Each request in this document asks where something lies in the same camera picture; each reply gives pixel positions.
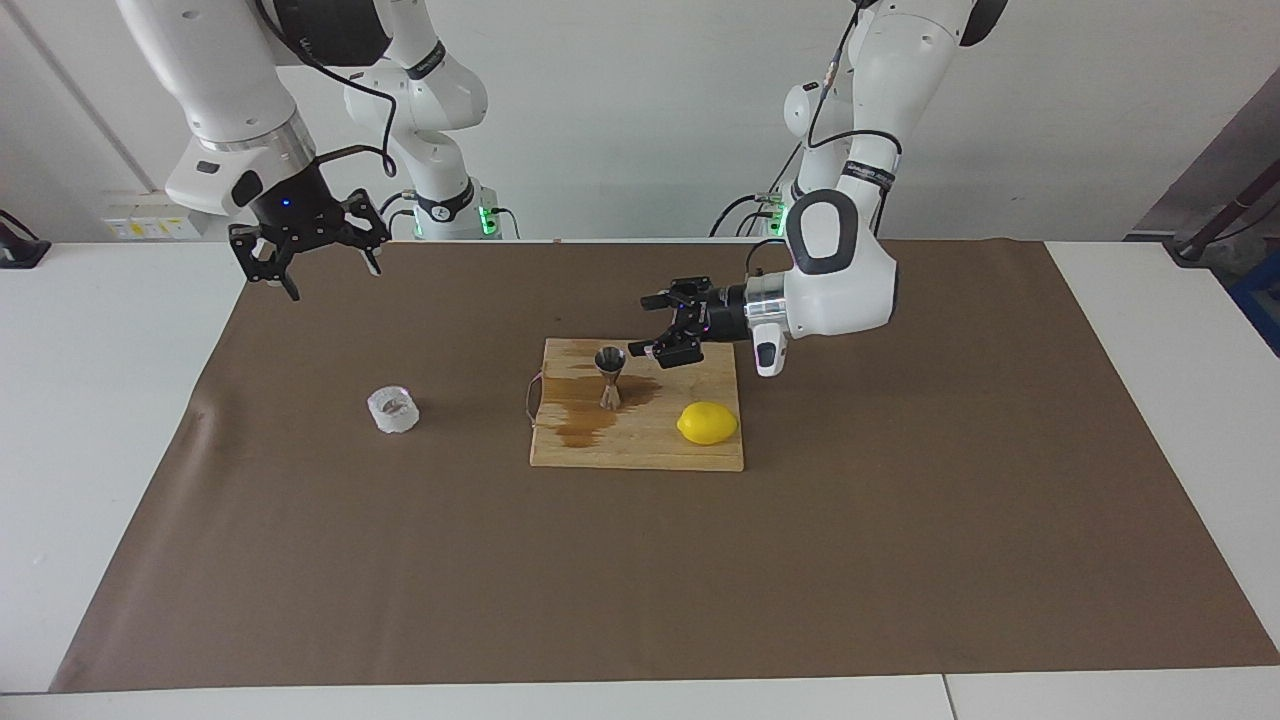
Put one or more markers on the black clamp mount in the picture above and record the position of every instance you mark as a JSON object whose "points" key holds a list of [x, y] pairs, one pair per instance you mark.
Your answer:
{"points": [[18, 250]]}

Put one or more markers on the brown paper table mat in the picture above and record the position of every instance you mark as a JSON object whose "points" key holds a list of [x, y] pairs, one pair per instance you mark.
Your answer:
{"points": [[400, 560]]}

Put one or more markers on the steel double jigger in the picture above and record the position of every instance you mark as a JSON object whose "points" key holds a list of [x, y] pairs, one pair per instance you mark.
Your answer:
{"points": [[611, 362]]}

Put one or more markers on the white wall socket box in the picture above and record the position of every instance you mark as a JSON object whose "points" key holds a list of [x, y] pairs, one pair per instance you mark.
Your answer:
{"points": [[140, 228]]}

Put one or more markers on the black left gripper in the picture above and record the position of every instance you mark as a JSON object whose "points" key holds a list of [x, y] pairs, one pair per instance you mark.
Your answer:
{"points": [[725, 312]]}

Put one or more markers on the black stand pole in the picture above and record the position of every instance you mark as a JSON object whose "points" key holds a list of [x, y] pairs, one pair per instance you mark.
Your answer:
{"points": [[1200, 240]]}

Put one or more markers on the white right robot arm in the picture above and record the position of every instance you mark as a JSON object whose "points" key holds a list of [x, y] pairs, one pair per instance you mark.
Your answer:
{"points": [[220, 70]]}

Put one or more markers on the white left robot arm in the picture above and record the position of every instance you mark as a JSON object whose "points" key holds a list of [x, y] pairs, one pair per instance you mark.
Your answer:
{"points": [[850, 290]]}

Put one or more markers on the clear faceted glass cup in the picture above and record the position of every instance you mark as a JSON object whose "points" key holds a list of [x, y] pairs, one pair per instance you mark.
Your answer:
{"points": [[393, 412]]}

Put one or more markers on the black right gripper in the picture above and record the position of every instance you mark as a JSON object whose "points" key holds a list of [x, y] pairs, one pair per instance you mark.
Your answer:
{"points": [[298, 205]]}

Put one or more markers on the wooden cutting board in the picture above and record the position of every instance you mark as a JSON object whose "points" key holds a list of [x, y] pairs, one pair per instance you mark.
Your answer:
{"points": [[640, 450]]}

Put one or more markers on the yellow lemon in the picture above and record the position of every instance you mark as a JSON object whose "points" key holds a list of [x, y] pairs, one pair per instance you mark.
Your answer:
{"points": [[708, 424]]}

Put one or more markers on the blue crate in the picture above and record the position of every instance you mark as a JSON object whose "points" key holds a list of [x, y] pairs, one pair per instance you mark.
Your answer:
{"points": [[1262, 305]]}

